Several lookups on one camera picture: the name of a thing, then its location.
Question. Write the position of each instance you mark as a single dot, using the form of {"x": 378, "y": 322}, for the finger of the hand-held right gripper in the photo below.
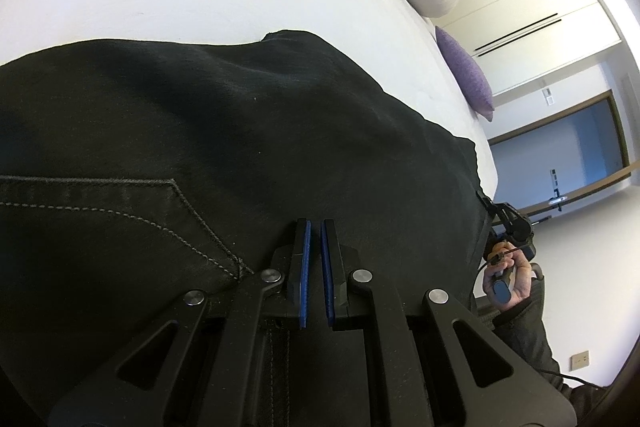
{"x": 485, "y": 199}

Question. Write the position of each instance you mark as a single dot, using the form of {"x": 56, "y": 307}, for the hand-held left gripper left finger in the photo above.
{"x": 304, "y": 272}

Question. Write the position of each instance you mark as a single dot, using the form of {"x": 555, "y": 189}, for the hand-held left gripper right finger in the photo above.
{"x": 327, "y": 272}

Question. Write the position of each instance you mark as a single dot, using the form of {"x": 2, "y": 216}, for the black pants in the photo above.
{"x": 200, "y": 132}

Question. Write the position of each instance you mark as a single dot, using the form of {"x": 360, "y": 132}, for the person's right forearm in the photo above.
{"x": 530, "y": 342}

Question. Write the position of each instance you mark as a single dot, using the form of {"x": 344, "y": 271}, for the person's right hand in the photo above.
{"x": 522, "y": 282}

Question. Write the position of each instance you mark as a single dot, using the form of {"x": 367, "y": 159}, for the wooden door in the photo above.
{"x": 550, "y": 147}

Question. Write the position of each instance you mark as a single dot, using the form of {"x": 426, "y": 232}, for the purple cushion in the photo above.
{"x": 467, "y": 72}

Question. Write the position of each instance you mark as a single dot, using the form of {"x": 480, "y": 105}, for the white light switch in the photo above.
{"x": 548, "y": 97}

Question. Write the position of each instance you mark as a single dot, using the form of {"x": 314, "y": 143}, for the wall power socket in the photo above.
{"x": 580, "y": 359}

